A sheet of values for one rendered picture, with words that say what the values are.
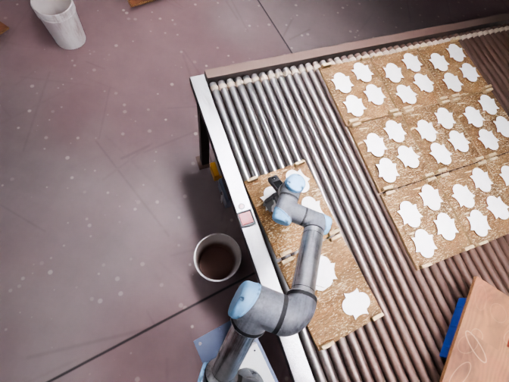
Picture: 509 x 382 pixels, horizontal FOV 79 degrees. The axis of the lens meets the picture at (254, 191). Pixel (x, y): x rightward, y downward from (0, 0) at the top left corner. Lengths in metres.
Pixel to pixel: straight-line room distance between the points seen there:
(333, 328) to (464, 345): 0.55
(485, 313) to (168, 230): 1.94
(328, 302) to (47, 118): 2.52
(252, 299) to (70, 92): 2.57
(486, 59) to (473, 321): 1.75
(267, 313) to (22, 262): 2.06
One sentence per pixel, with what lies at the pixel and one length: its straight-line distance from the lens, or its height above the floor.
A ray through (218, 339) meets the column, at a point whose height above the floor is 0.01.
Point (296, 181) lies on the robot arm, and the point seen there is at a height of 1.32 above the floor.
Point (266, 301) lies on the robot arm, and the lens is 0.94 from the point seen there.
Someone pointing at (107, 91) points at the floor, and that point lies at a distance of 3.06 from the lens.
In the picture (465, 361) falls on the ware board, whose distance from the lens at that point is 1.73.
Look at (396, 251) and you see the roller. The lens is 1.74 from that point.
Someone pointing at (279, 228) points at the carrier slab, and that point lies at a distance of 1.51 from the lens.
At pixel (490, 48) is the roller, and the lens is 2.87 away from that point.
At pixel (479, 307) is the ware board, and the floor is 1.04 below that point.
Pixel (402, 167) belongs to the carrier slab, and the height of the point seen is 0.94.
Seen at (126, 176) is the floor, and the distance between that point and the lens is 2.63.
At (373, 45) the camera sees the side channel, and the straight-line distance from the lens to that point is 2.29.
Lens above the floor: 2.37
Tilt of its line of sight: 69 degrees down
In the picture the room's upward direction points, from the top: 23 degrees clockwise
